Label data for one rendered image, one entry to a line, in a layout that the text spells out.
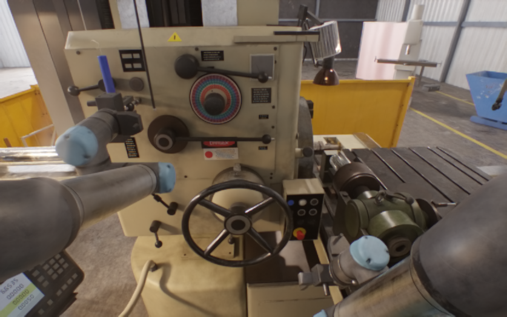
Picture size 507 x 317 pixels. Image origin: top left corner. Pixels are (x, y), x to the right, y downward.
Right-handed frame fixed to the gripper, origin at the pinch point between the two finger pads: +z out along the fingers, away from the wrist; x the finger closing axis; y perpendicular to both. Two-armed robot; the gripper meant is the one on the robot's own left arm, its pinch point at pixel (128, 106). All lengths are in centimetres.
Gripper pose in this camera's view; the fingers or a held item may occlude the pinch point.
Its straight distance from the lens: 89.8
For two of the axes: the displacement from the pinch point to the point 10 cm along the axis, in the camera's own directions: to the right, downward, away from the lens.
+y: -10.0, 0.3, -0.4
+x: 0.1, 8.8, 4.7
